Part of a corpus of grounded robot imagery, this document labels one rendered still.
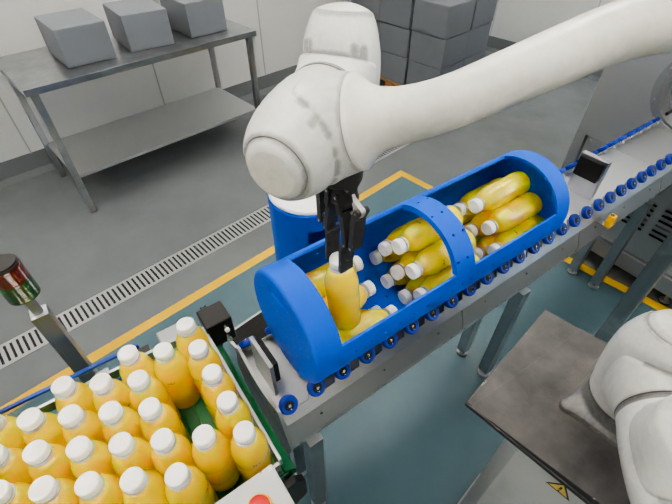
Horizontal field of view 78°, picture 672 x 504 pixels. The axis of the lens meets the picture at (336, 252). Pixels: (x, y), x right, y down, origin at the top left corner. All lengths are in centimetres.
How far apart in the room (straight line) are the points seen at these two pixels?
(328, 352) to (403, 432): 122
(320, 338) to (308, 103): 52
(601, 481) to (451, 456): 111
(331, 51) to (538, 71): 23
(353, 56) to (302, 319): 49
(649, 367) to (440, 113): 60
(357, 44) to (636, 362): 68
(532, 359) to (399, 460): 104
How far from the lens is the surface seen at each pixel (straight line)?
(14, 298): 111
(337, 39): 55
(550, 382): 107
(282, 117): 41
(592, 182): 178
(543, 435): 100
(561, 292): 278
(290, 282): 85
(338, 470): 196
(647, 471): 79
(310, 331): 82
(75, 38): 322
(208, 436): 85
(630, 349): 89
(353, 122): 42
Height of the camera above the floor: 186
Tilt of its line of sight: 44 degrees down
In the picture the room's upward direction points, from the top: straight up
